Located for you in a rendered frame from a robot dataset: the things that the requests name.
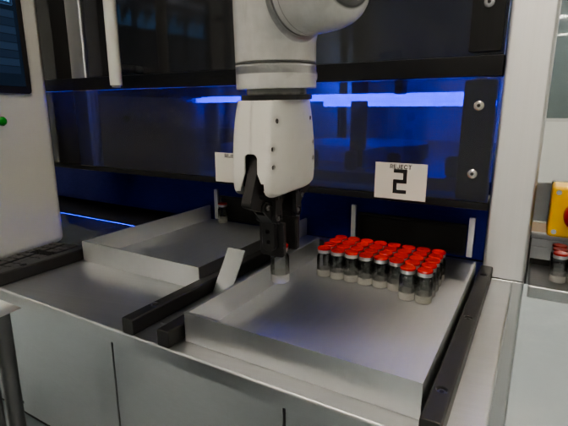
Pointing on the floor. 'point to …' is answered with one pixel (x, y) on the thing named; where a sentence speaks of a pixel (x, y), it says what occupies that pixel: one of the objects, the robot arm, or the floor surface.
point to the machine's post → (518, 165)
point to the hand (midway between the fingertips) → (280, 234)
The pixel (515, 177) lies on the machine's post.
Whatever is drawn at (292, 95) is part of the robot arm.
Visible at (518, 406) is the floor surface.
